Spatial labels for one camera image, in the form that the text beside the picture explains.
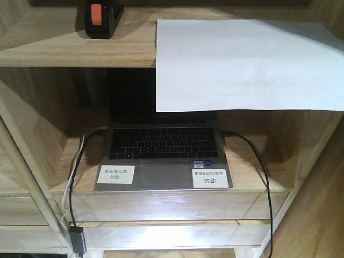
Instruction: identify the white paper sheet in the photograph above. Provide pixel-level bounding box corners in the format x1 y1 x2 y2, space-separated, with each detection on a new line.
156 19 343 112

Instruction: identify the black stapler with orange tab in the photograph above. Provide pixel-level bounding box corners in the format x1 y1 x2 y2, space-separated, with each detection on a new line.
84 0 124 39

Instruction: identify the grey open laptop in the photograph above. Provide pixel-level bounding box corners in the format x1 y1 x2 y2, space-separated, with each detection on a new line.
95 68 233 192

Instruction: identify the white label right on laptop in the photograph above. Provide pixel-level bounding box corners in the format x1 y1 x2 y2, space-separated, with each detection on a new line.
192 169 231 189

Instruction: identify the white label on laptop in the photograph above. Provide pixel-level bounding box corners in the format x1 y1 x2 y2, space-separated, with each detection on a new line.
192 169 231 189
97 165 135 184

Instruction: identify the white label left on laptop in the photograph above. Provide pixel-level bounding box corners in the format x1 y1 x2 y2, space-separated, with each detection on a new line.
97 165 135 184

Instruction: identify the light wooden shelf unit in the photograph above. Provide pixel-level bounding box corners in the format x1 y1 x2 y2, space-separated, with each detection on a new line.
1 1 343 257

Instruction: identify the grey usb hub adapter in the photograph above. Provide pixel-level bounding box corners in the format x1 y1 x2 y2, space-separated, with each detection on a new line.
69 226 87 257

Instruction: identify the black cable right of laptop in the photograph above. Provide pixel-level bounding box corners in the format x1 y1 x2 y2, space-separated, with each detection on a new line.
220 131 275 258

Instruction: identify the black cable of laptop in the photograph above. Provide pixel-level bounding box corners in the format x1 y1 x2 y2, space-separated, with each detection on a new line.
68 129 108 228
220 131 275 258

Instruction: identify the black cable left of laptop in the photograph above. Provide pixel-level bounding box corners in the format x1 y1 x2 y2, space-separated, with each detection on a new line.
68 129 108 228

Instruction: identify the white cable left of laptop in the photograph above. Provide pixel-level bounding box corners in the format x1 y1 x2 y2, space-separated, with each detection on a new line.
60 133 86 258

